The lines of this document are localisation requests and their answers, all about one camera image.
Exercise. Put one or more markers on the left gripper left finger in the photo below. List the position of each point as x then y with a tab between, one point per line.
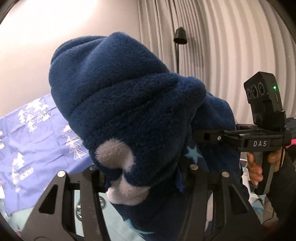
53	217

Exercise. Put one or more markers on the grey curtain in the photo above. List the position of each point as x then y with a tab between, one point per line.
222	43

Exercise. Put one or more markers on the navy fleece garment white dots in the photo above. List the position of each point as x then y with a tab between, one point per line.
136	119

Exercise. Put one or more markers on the person's right hand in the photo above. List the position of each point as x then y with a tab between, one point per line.
255	170

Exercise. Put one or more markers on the purple printed duvet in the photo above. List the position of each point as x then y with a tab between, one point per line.
36	143

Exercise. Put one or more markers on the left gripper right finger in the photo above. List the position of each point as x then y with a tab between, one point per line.
217	209

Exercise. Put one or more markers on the black camera box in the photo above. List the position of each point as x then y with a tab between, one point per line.
264	98

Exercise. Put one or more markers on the teal bed sheet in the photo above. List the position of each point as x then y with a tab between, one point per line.
117	227

